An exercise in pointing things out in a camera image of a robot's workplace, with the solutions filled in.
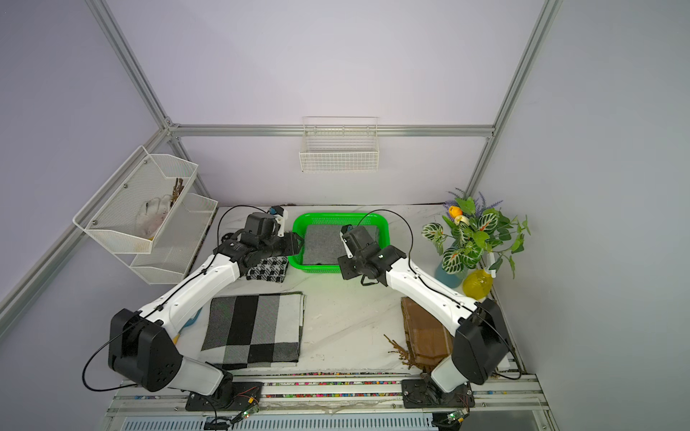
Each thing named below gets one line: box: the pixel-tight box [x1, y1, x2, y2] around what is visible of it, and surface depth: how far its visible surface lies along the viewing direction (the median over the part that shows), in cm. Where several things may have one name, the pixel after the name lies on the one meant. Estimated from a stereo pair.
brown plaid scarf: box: [383, 296, 454, 373], surface depth 83 cm
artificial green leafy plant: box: [421, 192, 531, 281], surface depth 71 cm
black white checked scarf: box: [200, 291, 306, 371], surface depth 85 cm
